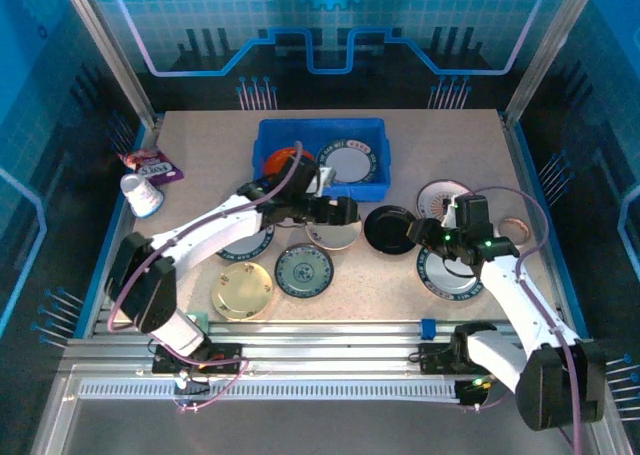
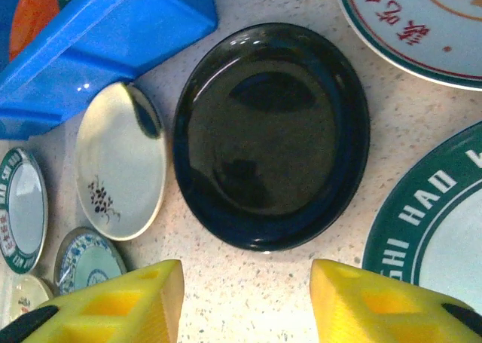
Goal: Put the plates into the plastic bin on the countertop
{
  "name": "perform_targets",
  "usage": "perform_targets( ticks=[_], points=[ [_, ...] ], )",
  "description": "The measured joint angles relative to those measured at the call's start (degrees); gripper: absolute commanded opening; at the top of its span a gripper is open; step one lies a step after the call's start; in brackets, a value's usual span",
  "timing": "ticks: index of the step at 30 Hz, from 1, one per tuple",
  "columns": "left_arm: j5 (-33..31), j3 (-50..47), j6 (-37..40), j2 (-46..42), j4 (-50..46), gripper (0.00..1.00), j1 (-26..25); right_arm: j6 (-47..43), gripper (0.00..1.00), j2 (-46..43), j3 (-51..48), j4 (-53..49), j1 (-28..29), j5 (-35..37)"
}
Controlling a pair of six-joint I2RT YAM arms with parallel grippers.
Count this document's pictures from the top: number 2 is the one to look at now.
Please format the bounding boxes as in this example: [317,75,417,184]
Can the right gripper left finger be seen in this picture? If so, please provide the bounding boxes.
[0,259,185,343]

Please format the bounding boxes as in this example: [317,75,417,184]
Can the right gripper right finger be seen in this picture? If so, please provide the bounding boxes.
[310,259,482,343]

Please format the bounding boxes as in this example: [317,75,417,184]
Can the green rimmed white plate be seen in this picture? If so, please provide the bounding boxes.
[361,120,482,306]
[0,146,49,274]

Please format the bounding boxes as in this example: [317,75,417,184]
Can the cream plate small flowers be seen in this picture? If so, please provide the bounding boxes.
[0,274,56,323]

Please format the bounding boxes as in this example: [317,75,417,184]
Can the glossy black plate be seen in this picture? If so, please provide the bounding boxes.
[172,22,371,253]

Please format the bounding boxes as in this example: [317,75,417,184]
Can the grey patterned plate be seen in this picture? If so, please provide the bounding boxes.
[334,0,482,91]

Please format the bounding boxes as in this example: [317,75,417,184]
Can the orange plastic plate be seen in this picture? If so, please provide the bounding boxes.
[8,0,61,63]

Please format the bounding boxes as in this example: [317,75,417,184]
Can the blue plastic bin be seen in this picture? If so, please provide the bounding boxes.
[0,0,219,140]

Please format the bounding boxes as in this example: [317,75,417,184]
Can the blue patterned ceramic plate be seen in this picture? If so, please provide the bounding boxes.
[53,226,129,297]

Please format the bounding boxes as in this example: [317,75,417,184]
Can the white plate dark floral sprig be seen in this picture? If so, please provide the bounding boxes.
[74,81,169,242]

